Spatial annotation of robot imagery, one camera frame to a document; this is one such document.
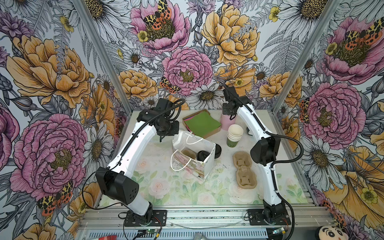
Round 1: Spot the white floral gift bag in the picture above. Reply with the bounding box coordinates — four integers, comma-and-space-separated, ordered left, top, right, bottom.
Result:
170, 131, 216, 181

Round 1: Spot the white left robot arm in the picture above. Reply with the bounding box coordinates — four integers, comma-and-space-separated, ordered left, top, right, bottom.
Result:
95, 99, 185, 217

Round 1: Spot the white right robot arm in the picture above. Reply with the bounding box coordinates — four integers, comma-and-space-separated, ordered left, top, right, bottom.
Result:
223, 86, 288, 224

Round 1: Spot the pink cup holder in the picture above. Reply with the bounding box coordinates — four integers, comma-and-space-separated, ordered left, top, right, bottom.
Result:
221, 114, 237, 131

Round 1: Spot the stack of paper cups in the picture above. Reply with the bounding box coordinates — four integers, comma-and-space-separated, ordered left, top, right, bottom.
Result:
227, 124, 244, 148

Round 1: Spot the brown cardboard cup carrier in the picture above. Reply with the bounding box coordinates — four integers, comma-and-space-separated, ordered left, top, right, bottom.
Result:
233, 151, 258, 189

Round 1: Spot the cartoon plush toy head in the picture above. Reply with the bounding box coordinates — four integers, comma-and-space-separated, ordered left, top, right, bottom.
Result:
315, 226, 349, 240

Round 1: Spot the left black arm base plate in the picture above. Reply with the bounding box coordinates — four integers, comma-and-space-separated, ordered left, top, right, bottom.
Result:
123, 210, 168, 227

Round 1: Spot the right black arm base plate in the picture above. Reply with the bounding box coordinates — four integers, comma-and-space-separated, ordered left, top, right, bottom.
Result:
245, 209, 291, 226

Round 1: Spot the aluminium front rail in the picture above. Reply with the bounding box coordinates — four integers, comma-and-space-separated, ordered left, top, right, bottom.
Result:
76, 205, 334, 240

